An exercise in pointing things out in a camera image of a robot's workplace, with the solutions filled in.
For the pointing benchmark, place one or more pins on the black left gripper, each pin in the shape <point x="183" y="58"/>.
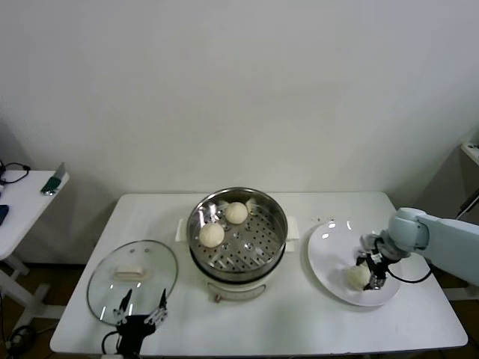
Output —
<point x="131" y="334"/>

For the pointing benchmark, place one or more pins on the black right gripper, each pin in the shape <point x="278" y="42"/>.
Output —
<point x="378" y="267"/>

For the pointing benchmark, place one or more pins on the white steamed baozi bun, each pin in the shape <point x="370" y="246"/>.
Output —
<point x="236" y="213"/>
<point x="212" y="235"/>
<point x="356" y="277"/>

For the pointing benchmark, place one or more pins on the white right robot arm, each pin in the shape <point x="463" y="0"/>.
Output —
<point x="449" y="239"/>

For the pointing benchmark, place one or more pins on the stainless steel steamer basket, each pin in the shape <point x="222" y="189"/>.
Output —
<point x="262" y="243"/>

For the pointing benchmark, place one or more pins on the white round plate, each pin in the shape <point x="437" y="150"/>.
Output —
<point x="329" y="254"/>

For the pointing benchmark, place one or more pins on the white side table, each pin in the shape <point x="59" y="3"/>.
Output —
<point x="26" y="209"/>

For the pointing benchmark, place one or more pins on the dark blue object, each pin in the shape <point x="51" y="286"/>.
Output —
<point x="3" y="215"/>

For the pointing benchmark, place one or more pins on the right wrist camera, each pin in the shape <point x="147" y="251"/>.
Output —
<point x="369" y="241"/>

